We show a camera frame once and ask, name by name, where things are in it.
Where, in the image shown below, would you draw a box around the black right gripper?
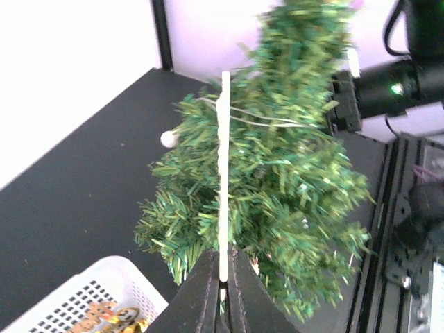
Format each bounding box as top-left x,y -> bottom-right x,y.
325,70 -> 361,134

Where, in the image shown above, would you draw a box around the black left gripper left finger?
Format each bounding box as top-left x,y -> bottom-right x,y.
147,250 -> 222,333

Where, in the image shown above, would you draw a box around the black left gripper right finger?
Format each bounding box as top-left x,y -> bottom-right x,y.
226,248 -> 298,333

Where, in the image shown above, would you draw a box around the white perforated plastic basket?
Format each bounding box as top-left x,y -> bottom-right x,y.
3,256 -> 169,332

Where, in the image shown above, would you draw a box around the small green christmas tree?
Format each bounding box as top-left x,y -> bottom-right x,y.
135,1 -> 370,320

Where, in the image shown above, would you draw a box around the white snowflake ornament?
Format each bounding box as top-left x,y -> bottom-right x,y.
216,71 -> 231,283

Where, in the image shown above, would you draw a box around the white string lights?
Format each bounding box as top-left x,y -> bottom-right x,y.
160,44 -> 361,149

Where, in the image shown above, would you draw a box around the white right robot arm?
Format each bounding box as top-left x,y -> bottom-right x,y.
325,0 -> 443,135

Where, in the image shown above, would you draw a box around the gold merry christmas sign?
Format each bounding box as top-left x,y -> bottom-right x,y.
67,301 -> 119,333

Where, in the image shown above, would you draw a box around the gold bell ornament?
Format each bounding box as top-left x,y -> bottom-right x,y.
104,307 -> 150,333

